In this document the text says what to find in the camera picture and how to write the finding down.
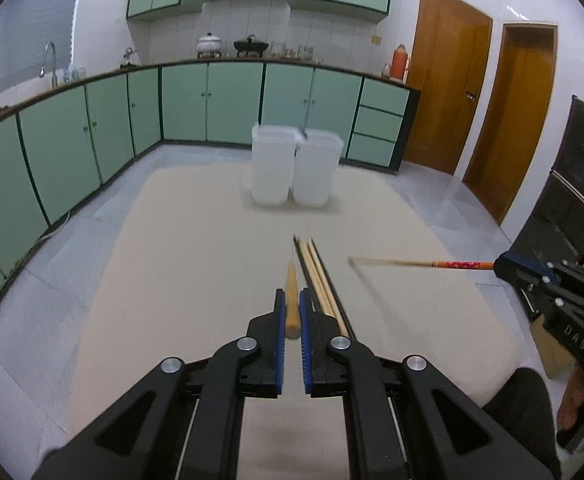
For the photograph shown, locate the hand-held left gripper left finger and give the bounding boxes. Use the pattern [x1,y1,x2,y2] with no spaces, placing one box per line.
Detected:
[32,287,287,480]

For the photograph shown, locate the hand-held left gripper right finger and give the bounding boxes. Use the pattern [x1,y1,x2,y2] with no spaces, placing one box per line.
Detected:
[299,287,560,480]

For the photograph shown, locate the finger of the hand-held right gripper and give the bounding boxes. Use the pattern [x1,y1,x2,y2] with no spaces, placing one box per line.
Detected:
[502,255,584,293]
[494,261,584,314]

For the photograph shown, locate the tapered wooden stick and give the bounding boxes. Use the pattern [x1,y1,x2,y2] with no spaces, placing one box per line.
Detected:
[285,260,301,337]

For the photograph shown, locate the black chopstick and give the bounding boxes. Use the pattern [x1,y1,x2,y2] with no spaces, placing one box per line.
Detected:
[313,240,357,339]
[293,233,323,313]

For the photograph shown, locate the light wooden chopstick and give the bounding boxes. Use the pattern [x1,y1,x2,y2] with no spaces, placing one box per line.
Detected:
[299,241,335,317]
[308,240,350,337]

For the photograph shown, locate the red patterned chopstick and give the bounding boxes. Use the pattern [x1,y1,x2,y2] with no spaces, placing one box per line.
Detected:
[348,256,497,272]

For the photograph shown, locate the white plastic container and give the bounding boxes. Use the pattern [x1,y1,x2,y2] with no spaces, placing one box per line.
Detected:
[252,122,297,206]
[292,129,343,208]

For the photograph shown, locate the cardboard box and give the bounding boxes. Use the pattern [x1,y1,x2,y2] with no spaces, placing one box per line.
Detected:
[529,305,579,378]

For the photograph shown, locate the black cabinet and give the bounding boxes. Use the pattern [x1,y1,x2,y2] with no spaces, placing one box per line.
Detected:
[504,95,584,281]

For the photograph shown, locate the person's black trouser leg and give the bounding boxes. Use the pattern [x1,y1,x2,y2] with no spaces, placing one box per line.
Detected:
[482,367,563,480]

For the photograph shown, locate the wooden door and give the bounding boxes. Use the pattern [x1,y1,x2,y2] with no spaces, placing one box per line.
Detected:
[464,22,558,223]
[404,0,493,176]

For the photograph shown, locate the orange thermos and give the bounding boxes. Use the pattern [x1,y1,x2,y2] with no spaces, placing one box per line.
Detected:
[391,44,409,81]

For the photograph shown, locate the black pot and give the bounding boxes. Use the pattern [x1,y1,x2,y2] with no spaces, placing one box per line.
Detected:
[234,35,270,57]

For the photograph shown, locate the green base cabinets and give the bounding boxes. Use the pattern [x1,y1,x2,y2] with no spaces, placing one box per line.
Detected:
[0,57,421,346]

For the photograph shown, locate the white pot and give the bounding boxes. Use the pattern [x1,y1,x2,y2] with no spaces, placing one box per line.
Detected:
[197,32,223,56]

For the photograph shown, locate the steel faucet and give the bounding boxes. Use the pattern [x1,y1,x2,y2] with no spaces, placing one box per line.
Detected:
[40,41,60,88]

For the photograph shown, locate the window blinds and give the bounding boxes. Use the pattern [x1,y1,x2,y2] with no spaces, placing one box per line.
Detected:
[0,0,80,106]

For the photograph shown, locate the white floor cable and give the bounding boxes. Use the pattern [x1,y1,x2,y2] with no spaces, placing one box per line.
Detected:
[22,210,72,261]

